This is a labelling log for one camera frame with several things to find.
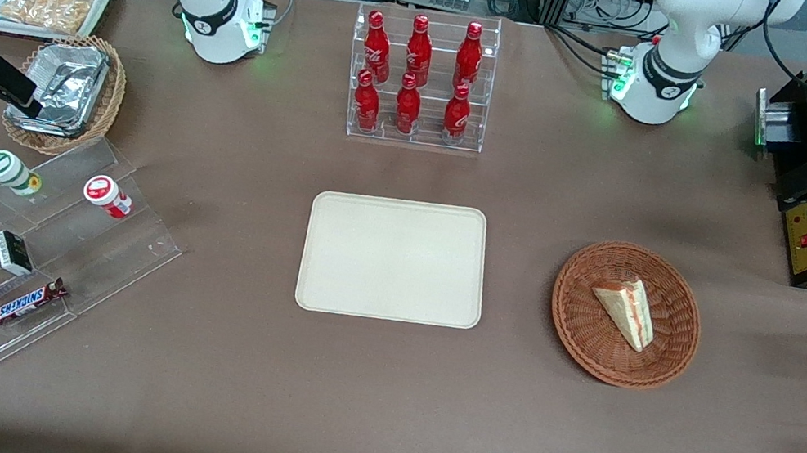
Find clear acrylic bottle rack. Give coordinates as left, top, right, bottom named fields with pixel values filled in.
left=335, top=0, right=505, bottom=159

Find clear bag of crackers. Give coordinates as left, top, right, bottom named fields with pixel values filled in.
left=0, top=0, right=97, bottom=38

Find snickers chocolate bar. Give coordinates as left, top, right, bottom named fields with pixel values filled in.
left=0, top=267, right=71, bottom=340

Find tan wicker basket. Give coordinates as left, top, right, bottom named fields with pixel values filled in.
left=0, top=23, right=134, bottom=166

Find red lid white jar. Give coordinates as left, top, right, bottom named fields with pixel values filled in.
left=80, top=173, right=137, bottom=221

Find red cola bottle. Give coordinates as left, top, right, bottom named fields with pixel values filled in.
left=357, top=9, right=400, bottom=85
left=390, top=72, right=428, bottom=137
left=401, top=13, right=439, bottom=88
left=440, top=81, right=476, bottom=143
left=451, top=20, right=488, bottom=91
left=348, top=69, right=387, bottom=133

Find beige plastic tray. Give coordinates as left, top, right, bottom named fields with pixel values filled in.
left=292, top=180, right=500, bottom=341

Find triangular sandwich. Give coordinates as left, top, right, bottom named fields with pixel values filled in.
left=582, top=271, right=664, bottom=355

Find brown wicker basket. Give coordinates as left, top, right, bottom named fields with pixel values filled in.
left=538, top=231, right=714, bottom=400

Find stacked aluminium foil containers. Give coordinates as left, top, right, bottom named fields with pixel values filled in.
left=2, top=33, right=113, bottom=142

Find green lid white jar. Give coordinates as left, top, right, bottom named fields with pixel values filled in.
left=0, top=150, right=47, bottom=200

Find clear acrylic stepped stand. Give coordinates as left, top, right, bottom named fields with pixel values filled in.
left=0, top=120, right=199, bottom=441

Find small black box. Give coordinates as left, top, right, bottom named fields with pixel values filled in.
left=0, top=229, right=40, bottom=279

